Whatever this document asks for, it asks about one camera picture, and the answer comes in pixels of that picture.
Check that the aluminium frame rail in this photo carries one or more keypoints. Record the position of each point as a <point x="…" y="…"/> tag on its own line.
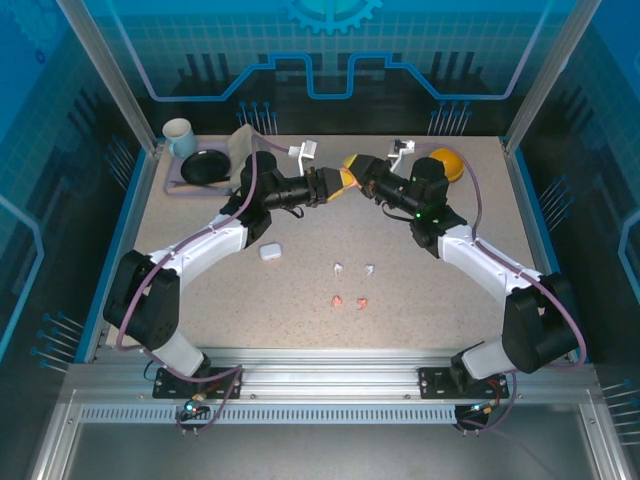
<point x="330" y="372"/>

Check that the light blue mug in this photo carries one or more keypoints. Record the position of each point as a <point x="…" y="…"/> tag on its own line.
<point x="180" y="136"/>

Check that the small circuit board with LED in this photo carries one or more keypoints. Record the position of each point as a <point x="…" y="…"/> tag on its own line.
<point x="192" y="406"/>
<point x="484" y="409"/>

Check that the white earbud charging case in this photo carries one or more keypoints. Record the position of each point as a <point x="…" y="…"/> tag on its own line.
<point x="269" y="251"/>

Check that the beige cloth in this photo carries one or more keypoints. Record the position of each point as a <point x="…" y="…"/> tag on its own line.
<point x="240" y="142"/>

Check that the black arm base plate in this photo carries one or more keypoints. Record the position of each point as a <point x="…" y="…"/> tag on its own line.
<point x="225" y="382"/>
<point x="435" y="382"/>

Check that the aluminium frame post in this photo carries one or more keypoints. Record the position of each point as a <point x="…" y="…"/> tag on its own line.
<point x="549" y="75"/>
<point x="118" y="85"/>

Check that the lavender tray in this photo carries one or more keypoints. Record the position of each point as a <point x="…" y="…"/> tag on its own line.
<point x="174" y="176"/>

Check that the yellow bowl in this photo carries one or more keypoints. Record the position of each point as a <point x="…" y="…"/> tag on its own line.
<point x="450" y="162"/>

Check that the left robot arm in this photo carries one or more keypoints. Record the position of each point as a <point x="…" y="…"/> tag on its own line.
<point x="200" y="250"/>

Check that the black plate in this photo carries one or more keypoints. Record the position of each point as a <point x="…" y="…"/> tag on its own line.
<point x="205" y="166"/>

